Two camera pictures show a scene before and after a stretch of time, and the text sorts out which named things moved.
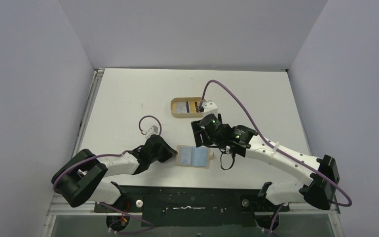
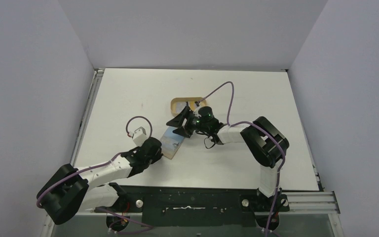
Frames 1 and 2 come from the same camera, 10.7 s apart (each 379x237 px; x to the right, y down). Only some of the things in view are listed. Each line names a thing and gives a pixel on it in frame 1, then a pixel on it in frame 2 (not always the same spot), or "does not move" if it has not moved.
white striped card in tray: x=182 y=107 does not move
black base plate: x=192 y=206 does not move
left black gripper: x=167 y=151 does not move
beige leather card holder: x=192 y=156 -> x=170 y=142
